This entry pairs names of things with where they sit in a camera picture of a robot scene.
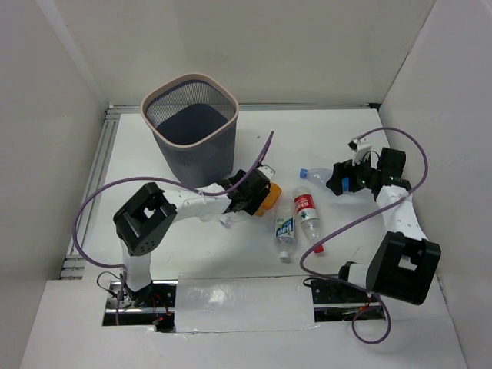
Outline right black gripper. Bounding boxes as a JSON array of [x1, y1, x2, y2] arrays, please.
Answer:
[[326, 151, 381, 196]]

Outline clear bottle blue cap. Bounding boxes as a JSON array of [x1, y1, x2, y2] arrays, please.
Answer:
[[299, 168, 333, 188]]

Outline clear bottle white cap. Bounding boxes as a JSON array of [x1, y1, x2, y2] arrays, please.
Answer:
[[198, 212, 246, 229]]

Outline bottle red label red cap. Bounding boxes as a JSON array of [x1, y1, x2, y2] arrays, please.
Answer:
[[292, 186, 321, 244]]

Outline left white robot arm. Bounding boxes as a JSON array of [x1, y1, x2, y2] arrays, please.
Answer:
[[113, 165, 274, 307]]

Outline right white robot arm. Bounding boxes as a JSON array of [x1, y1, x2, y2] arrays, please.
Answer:
[[300, 148, 441, 305]]

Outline grey mesh waste bin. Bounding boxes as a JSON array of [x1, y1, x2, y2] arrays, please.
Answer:
[[140, 73, 239, 188]]

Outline orange juice bottle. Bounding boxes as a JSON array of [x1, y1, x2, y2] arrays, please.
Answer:
[[254, 182, 282, 217]]

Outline bottle green white label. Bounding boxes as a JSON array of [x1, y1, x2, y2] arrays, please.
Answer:
[[274, 201, 297, 264]]

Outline silver tape sheet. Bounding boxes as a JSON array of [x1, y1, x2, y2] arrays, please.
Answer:
[[175, 276, 316, 333]]

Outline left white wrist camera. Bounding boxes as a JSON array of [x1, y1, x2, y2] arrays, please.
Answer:
[[257, 165, 275, 181]]

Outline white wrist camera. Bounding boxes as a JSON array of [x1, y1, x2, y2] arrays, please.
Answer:
[[348, 138, 372, 165], [257, 165, 275, 181]]

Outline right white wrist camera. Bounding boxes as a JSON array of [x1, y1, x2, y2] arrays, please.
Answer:
[[348, 138, 372, 165]]

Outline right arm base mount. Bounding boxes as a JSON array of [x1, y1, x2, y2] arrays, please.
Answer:
[[303, 277, 385, 323]]

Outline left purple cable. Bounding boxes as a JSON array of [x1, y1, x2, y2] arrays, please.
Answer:
[[71, 130, 275, 327]]

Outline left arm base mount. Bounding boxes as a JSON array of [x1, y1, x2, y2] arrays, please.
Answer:
[[96, 271, 178, 333]]

